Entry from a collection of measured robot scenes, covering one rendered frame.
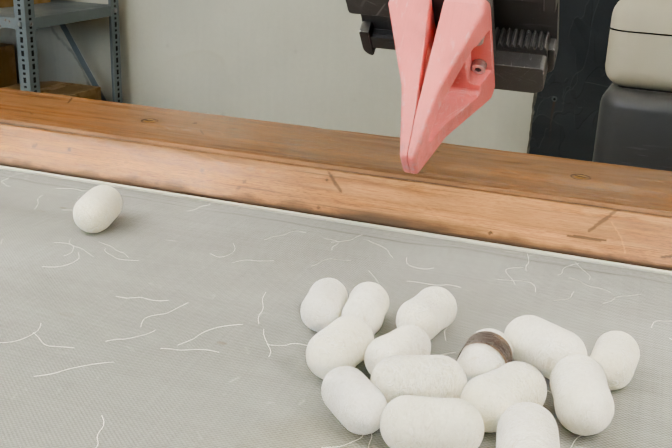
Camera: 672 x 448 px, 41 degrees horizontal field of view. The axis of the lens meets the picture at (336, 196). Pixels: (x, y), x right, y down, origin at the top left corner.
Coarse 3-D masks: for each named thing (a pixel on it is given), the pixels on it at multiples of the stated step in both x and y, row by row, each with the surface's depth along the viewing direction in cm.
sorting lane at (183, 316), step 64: (0, 192) 56; (64, 192) 56; (128, 192) 56; (0, 256) 46; (64, 256) 46; (128, 256) 47; (192, 256) 47; (256, 256) 47; (320, 256) 48; (384, 256) 48; (448, 256) 48; (512, 256) 49; (576, 256) 49; (0, 320) 39; (64, 320) 40; (128, 320) 40; (192, 320) 40; (256, 320) 40; (384, 320) 41; (576, 320) 41; (640, 320) 42; (0, 384) 34; (64, 384) 35; (128, 384) 35; (192, 384) 35; (256, 384) 35; (320, 384) 35; (640, 384) 36
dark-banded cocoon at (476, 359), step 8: (488, 328) 36; (504, 336) 36; (472, 344) 35; (480, 344) 35; (464, 352) 35; (472, 352) 35; (480, 352) 34; (488, 352) 34; (496, 352) 35; (512, 352) 36; (464, 360) 35; (472, 360) 34; (480, 360) 34; (488, 360) 34; (496, 360) 34; (464, 368) 34; (472, 368) 34; (480, 368) 34; (488, 368) 34; (472, 376) 34
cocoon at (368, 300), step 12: (360, 288) 40; (372, 288) 40; (348, 300) 39; (360, 300) 38; (372, 300) 39; (384, 300) 40; (348, 312) 38; (360, 312) 38; (372, 312) 38; (384, 312) 39; (372, 324) 38
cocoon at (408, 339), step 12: (384, 336) 35; (396, 336) 35; (408, 336) 36; (420, 336) 36; (372, 348) 35; (384, 348) 35; (396, 348) 35; (408, 348) 35; (420, 348) 36; (372, 360) 35
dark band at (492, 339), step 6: (474, 336) 36; (480, 336) 36; (486, 336) 35; (492, 336) 36; (498, 336) 36; (468, 342) 35; (474, 342) 35; (480, 342) 35; (486, 342) 35; (492, 342) 35; (498, 342) 35; (504, 342) 36; (462, 348) 35; (498, 348) 35; (504, 348) 35; (510, 348) 36; (504, 354) 35; (510, 354) 36; (504, 360) 35; (510, 360) 35
